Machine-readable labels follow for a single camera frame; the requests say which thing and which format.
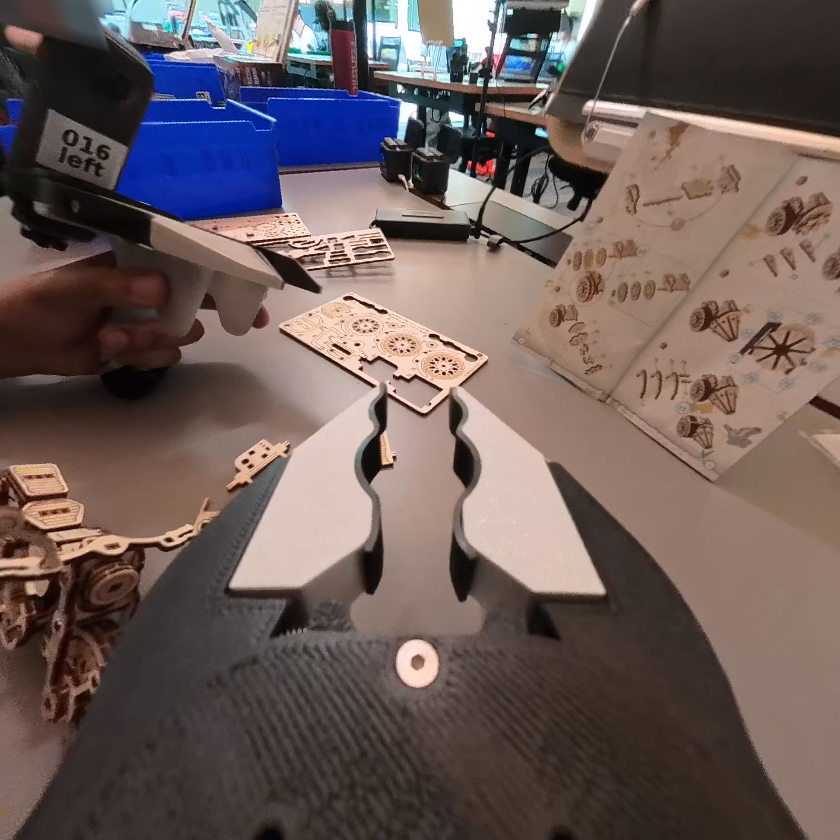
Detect black tripod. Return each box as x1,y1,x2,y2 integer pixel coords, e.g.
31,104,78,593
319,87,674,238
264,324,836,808
476,0,509,198

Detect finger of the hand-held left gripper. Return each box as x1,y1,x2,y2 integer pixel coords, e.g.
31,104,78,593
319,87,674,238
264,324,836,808
251,245,324,294
147,215,286,290

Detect black panel with wooden rim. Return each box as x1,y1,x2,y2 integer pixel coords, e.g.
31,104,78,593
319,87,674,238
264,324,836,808
543,0,840,173

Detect standing sign board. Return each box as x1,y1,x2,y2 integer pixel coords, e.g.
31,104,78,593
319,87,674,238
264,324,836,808
416,0,455,73

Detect wooden background table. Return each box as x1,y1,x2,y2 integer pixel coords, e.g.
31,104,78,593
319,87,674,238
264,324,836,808
373,69,552,119

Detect person's left hand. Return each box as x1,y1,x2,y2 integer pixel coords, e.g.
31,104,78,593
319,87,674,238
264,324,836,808
0,252,206,382

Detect brown engraved puzzle sheet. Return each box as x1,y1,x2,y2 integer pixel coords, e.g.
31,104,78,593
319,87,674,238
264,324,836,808
193,212,312,247

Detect black battery charger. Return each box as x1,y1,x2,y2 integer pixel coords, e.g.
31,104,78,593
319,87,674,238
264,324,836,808
411,147,452,194
379,138,416,181

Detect wooden mechanical model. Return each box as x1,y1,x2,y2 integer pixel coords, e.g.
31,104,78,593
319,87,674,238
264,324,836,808
0,462,221,723

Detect wooden puzzle sheet with wheels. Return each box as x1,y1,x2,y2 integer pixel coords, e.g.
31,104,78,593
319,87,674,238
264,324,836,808
279,292,490,416

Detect black cable with plug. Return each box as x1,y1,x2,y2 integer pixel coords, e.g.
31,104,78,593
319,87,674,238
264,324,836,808
486,233,559,265

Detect model instruction booklet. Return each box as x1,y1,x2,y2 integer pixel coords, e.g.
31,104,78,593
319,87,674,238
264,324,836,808
512,108,840,483

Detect dark flat pad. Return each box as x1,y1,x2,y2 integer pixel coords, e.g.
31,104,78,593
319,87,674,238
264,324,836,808
446,169,580,266

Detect red water bottle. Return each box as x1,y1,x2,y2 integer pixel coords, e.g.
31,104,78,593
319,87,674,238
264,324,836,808
330,20,358,96

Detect tall wooden display board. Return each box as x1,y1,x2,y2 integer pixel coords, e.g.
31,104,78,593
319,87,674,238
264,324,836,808
252,0,299,63

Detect wooden puzzle piece with windows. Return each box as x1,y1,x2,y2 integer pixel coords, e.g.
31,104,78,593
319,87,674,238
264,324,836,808
226,438,291,492

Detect wooden puzzle sheet with cutouts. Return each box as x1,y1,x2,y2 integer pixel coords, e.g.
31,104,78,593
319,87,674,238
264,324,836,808
252,228,396,273

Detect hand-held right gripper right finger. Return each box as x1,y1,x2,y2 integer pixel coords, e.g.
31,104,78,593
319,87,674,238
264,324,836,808
448,386,608,614

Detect blue plastic bin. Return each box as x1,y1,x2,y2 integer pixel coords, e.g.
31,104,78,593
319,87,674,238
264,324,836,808
115,98,283,221
239,85,401,168
141,56,227,102

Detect black power adapter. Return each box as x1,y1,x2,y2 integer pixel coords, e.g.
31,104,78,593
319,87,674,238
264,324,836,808
375,207,472,240

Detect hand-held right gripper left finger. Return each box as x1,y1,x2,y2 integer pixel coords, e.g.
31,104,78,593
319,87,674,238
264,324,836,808
227,382,388,618

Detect grey desk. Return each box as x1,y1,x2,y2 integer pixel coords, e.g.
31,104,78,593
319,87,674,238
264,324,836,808
0,164,840,840

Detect dark cardboard box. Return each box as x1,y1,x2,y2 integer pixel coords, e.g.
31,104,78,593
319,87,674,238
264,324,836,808
213,52,287,89

